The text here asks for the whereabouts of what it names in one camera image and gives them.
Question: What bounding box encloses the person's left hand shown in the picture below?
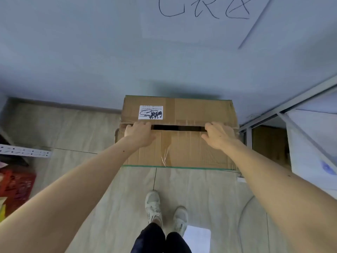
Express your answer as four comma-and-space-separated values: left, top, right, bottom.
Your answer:
124, 121, 156, 148

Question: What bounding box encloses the person's right hand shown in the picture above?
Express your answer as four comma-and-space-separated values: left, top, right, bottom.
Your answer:
201, 121, 236, 150

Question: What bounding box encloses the brown cardboard box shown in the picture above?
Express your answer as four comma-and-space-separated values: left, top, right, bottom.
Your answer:
114, 95, 240, 171

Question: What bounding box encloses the person's left forearm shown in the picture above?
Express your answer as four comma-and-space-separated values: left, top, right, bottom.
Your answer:
0, 136, 148, 253

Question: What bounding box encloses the person's right forearm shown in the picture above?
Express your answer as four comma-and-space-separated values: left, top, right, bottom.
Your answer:
220, 141, 337, 253

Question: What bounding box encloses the person's left white shoe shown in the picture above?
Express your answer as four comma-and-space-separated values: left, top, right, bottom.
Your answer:
145, 190, 163, 227

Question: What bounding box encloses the person's white shoe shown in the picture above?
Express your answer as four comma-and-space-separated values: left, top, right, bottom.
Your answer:
145, 190, 163, 227
172, 206, 189, 236

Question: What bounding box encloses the person's right white shoe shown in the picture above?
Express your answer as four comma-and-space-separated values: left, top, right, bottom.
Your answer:
172, 206, 189, 236

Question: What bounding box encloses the person's left leg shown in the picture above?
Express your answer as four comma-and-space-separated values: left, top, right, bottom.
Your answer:
131, 222, 166, 253

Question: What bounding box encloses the person's leg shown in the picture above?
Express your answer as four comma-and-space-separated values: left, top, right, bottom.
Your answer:
131, 222, 166, 253
164, 232, 193, 253

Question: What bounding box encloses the person's right leg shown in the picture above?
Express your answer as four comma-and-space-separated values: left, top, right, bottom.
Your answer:
164, 232, 193, 253

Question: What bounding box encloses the grey perforated metal shelf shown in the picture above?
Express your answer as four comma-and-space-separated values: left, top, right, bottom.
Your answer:
0, 126, 52, 166

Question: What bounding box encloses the red plastic basket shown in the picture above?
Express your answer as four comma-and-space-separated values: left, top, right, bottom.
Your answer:
0, 168, 37, 216

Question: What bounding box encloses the handwritten white paper wall sign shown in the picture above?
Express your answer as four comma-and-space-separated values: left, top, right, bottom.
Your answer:
142, 0, 273, 50

